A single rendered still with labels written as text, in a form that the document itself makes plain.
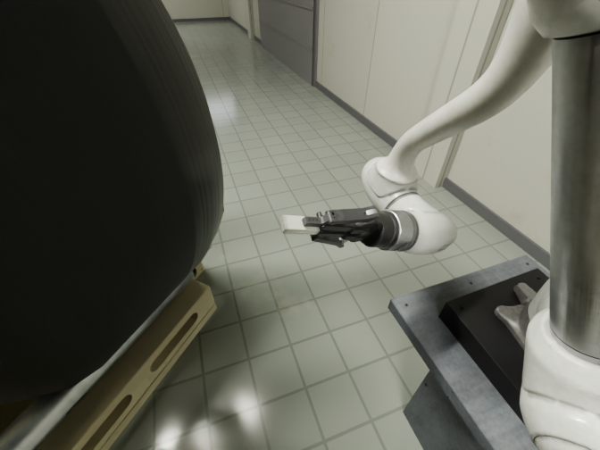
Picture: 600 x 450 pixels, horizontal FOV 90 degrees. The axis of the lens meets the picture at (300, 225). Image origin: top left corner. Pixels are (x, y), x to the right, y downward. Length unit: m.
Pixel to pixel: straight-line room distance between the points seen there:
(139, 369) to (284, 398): 0.92
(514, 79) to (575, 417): 0.45
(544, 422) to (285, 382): 1.04
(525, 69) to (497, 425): 0.65
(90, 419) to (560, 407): 0.64
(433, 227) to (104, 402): 0.66
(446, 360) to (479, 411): 0.11
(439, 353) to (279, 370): 0.81
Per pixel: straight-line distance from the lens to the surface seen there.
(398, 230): 0.64
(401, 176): 0.75
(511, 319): 0.87
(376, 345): 1.56
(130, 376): 0.58
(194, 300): 0.62
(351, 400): 1.44
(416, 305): 0.90
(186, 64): 0.33
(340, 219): 0.54
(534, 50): 0.53
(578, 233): 0.42
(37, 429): 0.55
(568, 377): 0.55
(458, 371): 0.84
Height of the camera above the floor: 1.35
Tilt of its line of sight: 41 degrees down
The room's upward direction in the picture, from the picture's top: straight up
